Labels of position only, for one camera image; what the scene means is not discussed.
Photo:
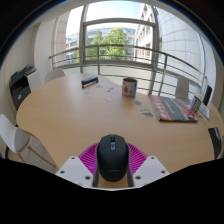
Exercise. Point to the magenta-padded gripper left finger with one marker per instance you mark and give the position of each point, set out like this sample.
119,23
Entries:
71,170

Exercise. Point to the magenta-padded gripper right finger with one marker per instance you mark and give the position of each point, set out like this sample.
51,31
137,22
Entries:
151,170

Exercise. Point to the black computer mouse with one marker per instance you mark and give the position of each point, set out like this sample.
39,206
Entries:
112,161

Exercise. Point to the black mouse pad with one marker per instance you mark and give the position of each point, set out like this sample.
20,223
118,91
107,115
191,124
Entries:
216,141

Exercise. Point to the red magazine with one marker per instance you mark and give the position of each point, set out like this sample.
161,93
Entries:
171,109

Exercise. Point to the white chair wooden legs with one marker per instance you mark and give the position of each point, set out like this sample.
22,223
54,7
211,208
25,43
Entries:
13,138

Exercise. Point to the light blue picture book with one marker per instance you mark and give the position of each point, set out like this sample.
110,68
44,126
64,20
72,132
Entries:
204,110

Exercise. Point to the printed cup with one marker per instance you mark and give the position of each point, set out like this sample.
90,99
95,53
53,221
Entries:
129,88

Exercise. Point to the black cylinder speaker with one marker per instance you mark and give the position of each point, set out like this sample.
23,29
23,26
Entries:
207,95

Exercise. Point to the black printer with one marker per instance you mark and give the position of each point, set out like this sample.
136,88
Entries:
20,86

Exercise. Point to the metal railing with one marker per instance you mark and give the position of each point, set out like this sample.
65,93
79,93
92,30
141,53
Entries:
98,56

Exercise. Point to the green tree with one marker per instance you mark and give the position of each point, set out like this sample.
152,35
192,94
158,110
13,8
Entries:
110,43

